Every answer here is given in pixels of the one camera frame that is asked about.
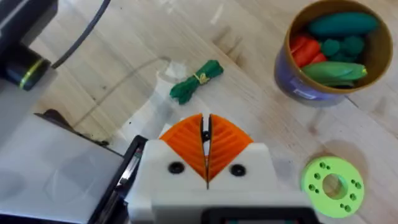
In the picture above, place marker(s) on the purple tub with toy vegetables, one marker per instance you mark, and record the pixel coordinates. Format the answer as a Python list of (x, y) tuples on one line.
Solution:
[(314, 84)]

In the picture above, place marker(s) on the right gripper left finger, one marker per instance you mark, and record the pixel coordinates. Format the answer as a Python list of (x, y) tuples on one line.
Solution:
[(155, 174)]

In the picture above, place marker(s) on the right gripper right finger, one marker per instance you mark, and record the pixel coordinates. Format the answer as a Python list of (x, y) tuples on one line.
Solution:
[(248, 174)]

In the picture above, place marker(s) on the green disc with holes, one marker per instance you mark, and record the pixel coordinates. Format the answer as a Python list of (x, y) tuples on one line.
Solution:
[(311, 177)]

